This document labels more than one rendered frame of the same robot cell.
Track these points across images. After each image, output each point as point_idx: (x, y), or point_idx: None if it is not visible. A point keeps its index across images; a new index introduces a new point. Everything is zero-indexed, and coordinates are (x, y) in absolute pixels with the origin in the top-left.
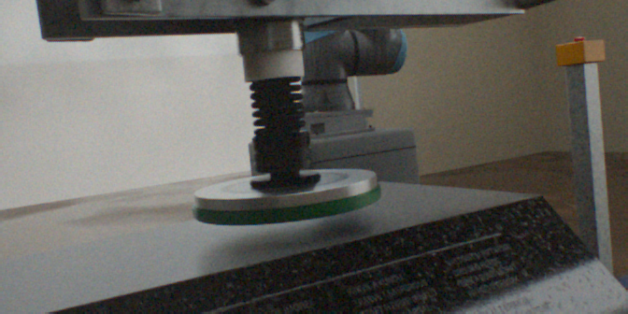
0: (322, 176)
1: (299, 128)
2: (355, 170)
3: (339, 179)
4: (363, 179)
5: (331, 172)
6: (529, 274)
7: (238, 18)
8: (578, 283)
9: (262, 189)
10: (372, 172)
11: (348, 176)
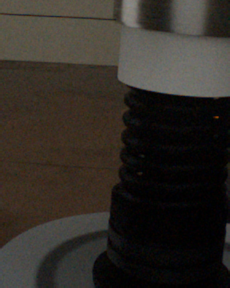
0: (81, 271)
1: (120, 188)
2: (1, 267)
3: (99, 234)
4: (85, 216)
5: (35, 287)
6: None
7: None
8: None
9: (223, 262)
10: (19, 236)
11: (65, 243)
